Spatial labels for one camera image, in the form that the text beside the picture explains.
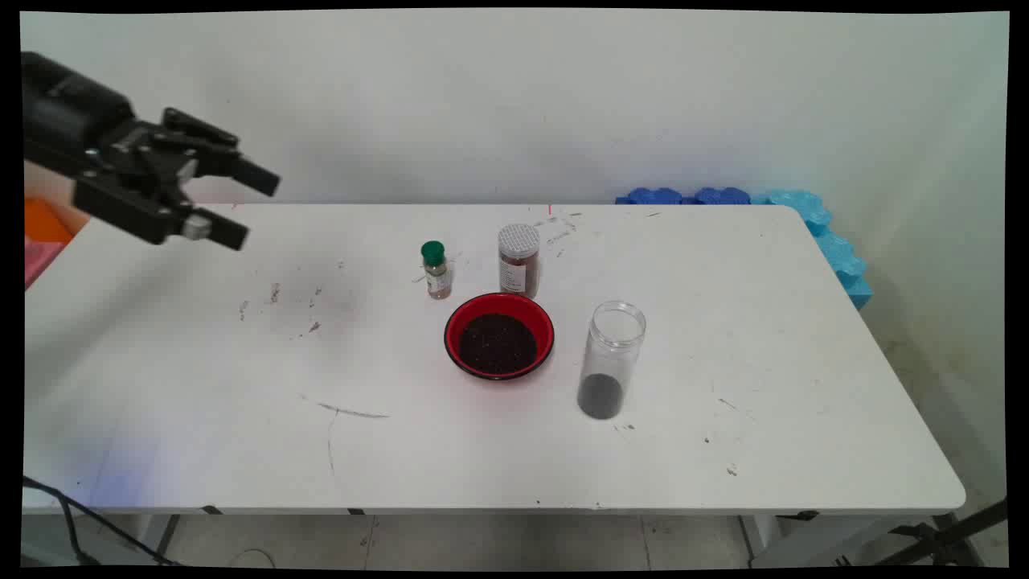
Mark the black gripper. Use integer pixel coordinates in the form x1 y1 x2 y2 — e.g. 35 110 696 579
23 51 281 252

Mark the tall clear plastic jar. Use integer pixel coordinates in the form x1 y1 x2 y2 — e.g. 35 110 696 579
576 301 648 421

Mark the orange box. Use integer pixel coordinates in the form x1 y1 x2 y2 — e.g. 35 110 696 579
24 197 76 244

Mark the pink box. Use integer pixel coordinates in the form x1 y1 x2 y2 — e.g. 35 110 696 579
24 240 67 290

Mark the small green-capped spice bottle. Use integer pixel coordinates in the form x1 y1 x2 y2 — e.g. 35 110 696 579
420 240 455 301

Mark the spice jar with white lid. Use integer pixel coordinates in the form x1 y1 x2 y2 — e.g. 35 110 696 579
497 224 542 300

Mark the grey metal table leg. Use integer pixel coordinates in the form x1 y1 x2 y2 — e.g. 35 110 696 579
740 515 785 566
153 515 182 564

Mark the red bowl with black seeds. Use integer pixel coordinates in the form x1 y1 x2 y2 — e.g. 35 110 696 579
444 292 556 381

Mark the light blue foam mat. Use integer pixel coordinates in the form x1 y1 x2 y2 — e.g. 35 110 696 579
752 188 874 311

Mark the black tripod stand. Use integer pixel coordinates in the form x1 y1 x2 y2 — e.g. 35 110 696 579
872 497 1008 568

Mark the black hanging cable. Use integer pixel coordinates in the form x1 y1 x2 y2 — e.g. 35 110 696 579
23 474 182 566

